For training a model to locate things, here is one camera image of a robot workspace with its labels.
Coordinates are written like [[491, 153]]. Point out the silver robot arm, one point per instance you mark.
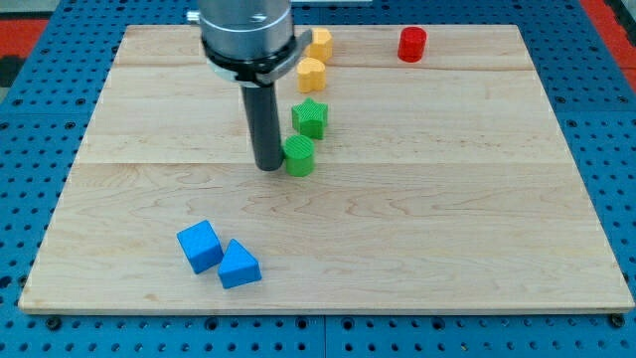
[[249, 42]]

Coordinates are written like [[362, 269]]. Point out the blue cube block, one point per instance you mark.
[[201, 246]]

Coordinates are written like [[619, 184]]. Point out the green cylinder block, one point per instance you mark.
[[299, 155]]

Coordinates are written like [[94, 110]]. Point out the green star block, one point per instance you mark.
[[310, 118]]

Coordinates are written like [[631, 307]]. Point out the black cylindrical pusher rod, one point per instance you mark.
[[261, 111]]

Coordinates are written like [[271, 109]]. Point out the light wooden board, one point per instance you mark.
[[440, 187]]

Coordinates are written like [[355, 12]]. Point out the yellow heart block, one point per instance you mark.
[[311, 75]]

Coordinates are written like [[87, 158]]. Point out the blue triangle block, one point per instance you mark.
[[238, 266]]

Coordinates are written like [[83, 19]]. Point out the yellow hexagon block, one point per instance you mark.
[[321, 47]]

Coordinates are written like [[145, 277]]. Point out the red cylinder block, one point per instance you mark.
[[411, 45]]

